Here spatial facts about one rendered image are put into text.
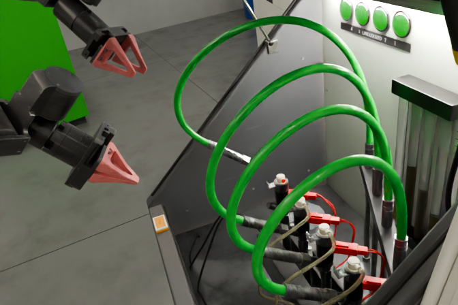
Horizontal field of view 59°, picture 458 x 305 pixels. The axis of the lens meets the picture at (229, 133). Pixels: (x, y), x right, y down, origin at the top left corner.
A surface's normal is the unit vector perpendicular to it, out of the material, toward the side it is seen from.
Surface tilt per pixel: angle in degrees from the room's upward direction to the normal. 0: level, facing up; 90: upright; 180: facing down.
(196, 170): 90
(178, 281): 0
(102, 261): 0
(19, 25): 90
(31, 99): 60
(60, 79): 45
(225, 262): 0
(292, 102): 90
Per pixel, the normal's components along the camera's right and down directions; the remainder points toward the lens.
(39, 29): 0.54, 0.33
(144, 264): -0.14, -0.87
